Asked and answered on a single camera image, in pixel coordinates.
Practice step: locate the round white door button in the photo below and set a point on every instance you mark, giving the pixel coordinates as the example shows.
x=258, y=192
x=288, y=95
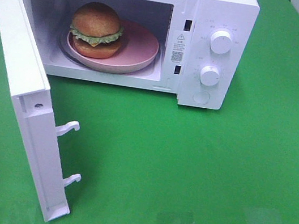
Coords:
x=202, y=97

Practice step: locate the pink round plate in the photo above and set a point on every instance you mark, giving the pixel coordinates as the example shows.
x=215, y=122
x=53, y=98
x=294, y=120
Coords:
x=135, y=32

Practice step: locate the burger with lettuce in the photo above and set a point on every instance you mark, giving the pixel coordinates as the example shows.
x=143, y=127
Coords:
x=96, y=31

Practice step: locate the white microwave door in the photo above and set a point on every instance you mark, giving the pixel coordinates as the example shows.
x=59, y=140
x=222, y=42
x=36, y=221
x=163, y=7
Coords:
x=31, y=98

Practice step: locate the lower white microwave knob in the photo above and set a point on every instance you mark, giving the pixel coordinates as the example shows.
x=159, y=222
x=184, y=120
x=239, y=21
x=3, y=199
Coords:
x=209, y=76

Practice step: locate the white microwave knob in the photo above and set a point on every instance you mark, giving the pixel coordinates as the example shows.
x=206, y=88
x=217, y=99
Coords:
x=221, y=41
x=209, y=76

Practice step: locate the white microwave oven body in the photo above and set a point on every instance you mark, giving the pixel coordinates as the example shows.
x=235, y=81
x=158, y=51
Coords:
x=183, y=29

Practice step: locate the upper white microwave knob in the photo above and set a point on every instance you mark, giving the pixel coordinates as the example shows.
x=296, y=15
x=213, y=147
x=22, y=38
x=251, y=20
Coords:
x=221, y=41

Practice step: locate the glass microwave turntable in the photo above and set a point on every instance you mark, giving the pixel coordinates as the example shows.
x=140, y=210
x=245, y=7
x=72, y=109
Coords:
x=62, y=50

